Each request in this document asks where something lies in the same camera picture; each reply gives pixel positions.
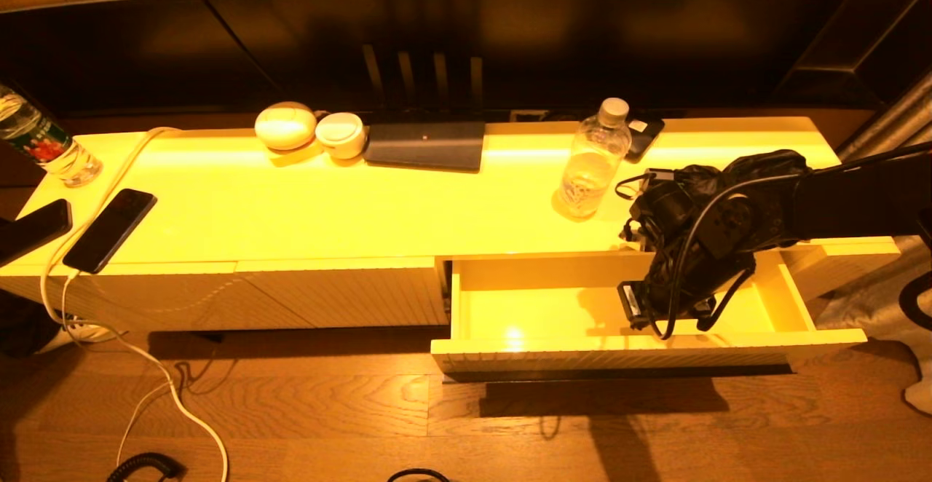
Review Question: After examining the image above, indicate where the dark trouser leg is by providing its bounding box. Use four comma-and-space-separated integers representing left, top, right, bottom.
0, 293, 68, 359

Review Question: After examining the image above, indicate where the black coiled cable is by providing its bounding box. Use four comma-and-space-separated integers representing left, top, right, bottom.
107, 453, 186, 482

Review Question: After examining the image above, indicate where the thick white charging cable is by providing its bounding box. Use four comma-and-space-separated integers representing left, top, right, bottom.
39, 127, 230, 482

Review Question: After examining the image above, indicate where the black smartphone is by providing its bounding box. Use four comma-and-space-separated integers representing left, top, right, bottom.
0, 198, 74, 269
62, 188, 158, 274

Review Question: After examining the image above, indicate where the black television screen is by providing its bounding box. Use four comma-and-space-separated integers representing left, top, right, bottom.
0, 0, 867, 120

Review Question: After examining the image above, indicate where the thin white charging cable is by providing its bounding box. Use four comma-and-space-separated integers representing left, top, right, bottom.
61, 272, 175, 468

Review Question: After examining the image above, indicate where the dark grey antenna router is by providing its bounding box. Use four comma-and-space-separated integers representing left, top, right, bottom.
362, 45, 486, 173

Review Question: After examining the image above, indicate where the white cabinet drawer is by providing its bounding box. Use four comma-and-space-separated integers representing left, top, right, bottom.
431, 238, 867, 375

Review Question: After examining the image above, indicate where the black umbrella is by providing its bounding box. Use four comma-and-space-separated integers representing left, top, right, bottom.
615, 149, 813, 250

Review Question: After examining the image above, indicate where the white sneaker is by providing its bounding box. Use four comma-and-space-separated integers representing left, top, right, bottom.
36, 318, 117, 353

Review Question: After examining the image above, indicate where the white oval device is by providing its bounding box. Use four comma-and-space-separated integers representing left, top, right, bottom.
254, 101, 318, 151

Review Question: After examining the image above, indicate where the dark wooden wall shelf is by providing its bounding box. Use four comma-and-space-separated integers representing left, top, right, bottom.
772, 0, 932, 111

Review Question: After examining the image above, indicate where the water bottle with colourful label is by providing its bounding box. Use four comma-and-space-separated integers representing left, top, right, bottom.
0, 83, 104, 188

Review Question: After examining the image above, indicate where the clear plastic water bottle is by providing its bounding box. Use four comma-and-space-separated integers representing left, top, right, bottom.
557, 98, 631, 220

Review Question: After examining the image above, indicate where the white round device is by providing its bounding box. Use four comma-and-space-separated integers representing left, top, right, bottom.
315, 112, 368, 160

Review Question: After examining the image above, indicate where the small black stickered device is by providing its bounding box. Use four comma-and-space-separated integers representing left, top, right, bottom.
623, 117, 666, 164

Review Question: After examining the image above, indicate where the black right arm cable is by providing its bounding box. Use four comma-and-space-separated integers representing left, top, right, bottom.
652, 173, 809, 341

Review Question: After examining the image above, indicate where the cream ribbed sideboard cabinet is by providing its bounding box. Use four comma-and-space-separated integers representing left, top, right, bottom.
0, 116, 902, 344

